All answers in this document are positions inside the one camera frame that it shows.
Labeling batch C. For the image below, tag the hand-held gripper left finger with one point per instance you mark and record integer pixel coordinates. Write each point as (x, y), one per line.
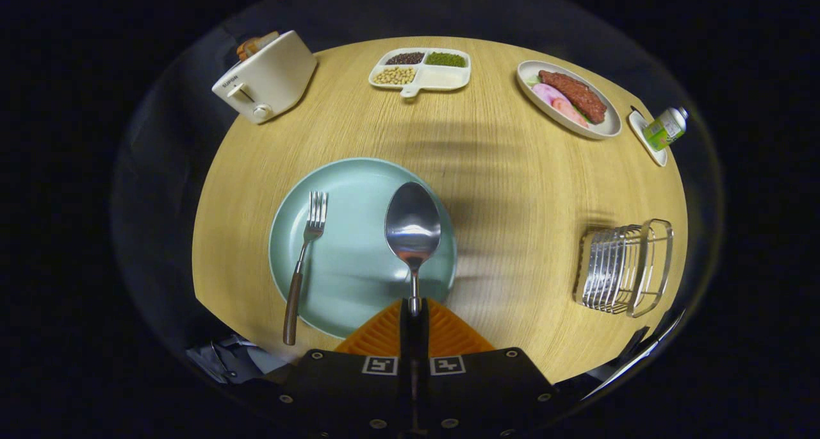
(406, 343)

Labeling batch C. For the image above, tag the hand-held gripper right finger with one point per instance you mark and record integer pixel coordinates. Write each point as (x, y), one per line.
(423, 343)

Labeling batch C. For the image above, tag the teal round plate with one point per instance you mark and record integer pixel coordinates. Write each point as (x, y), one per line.
(352, 266)

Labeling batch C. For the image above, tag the crumpled grey cloth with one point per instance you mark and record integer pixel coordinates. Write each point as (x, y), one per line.
(237, 359)

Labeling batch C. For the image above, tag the white divided dish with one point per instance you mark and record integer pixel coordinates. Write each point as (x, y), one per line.
(442, 79)

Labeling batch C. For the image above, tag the pile of yellow soybeans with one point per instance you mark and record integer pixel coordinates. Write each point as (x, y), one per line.
(394, 75)

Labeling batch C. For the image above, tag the pink ham slice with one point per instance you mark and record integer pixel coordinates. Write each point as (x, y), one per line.
(548, 94)
(569, 112)

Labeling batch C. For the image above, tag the white oval plate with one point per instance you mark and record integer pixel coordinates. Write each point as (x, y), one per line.
(605, 126)

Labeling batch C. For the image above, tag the pile of dark red beans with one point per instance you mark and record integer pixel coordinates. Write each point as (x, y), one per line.
(405, 58)

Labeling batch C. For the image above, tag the pile of green beans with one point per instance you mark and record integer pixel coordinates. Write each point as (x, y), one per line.
(446, 59)

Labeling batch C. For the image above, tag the brown meat steak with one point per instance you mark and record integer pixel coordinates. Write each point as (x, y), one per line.
(576, 93)

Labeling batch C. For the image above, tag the small white dish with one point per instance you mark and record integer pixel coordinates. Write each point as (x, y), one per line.
(655, 154)

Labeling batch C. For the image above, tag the white toaster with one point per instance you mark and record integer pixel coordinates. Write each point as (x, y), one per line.
(272, 74)

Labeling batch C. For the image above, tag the small green bottle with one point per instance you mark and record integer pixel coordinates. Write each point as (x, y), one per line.
(663, 129)

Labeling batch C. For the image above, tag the brown toast slice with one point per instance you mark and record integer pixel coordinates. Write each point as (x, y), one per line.
(246, 47)
(266, 40)

